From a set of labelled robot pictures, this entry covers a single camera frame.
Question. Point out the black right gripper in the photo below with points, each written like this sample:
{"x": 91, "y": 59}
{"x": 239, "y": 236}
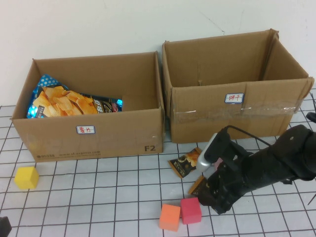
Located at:
{"x": 229, "y": 182}

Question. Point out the red foam cube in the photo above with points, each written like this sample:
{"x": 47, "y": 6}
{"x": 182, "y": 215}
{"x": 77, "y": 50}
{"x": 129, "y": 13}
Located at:
{"x": 190, "y": 211}

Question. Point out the orange foam cube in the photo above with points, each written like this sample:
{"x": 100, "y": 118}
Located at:
{"x": 169, "y": 218}

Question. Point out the blue shrimp chips bag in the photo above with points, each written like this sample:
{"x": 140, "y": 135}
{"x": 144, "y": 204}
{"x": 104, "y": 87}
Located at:
{"x": 64, "y": 103}

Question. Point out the cardboard box with F2 print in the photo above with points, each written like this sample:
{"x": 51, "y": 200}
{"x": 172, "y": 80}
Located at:
{"x": 98, "y": 138}

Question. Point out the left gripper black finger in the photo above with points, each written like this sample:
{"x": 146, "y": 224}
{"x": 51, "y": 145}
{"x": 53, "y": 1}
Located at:
{"x": 5, "y": 225}

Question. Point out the cardboard box with clear tape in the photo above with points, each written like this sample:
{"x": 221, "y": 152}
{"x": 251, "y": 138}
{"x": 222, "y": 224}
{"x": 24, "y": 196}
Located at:
{"x": 209, "y": 118}

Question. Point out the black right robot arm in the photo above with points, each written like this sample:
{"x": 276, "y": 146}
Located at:
{"x": 284, "y": 158}

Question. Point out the yellow foam cube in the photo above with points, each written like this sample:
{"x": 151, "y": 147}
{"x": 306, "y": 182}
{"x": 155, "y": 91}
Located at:
{"x": 26, "y": 177}

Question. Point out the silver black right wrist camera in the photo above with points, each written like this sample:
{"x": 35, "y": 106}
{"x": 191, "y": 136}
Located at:
{"x": 205, "y": 160}

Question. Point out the white grid table cover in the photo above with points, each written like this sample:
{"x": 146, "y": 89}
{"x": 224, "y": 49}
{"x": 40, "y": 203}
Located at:
{"x": 111, "y": 187}

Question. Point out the brown biscuit snack packet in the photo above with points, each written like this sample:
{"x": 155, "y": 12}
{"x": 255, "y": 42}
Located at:
{"x": 184, "y": 164}
{"x": 197, "y": 187}

